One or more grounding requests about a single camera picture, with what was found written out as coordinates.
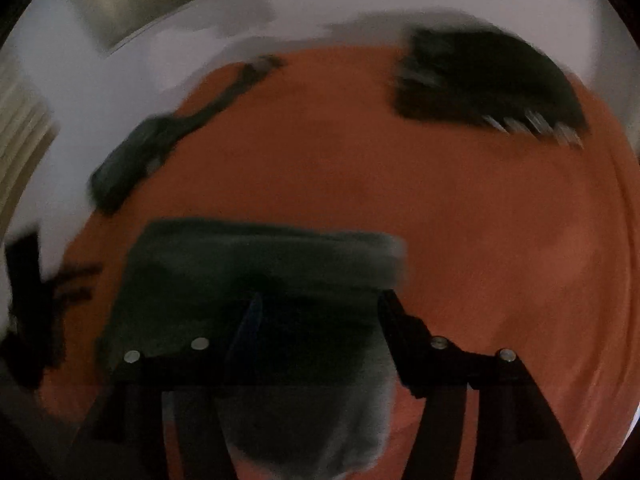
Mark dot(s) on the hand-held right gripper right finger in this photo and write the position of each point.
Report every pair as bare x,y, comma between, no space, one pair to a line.
400,340

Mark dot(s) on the orange blanket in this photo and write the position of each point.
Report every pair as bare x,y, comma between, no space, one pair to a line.
450,235

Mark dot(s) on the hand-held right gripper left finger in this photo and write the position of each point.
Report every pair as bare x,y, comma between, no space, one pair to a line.
247,330

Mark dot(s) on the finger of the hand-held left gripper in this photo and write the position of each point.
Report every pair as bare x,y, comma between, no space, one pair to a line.
75,272
72,295

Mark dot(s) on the folded black printed clothes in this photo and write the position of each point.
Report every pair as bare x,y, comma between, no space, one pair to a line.
475,80

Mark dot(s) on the green fleece top striped cuffs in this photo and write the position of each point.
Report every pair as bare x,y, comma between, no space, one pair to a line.
130,160

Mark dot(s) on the green fleece pants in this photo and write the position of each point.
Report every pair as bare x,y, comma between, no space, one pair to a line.
225,260

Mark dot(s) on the beige slatted shutter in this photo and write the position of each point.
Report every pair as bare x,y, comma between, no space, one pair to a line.
22,145

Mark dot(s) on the barred window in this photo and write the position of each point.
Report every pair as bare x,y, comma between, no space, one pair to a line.
135,0

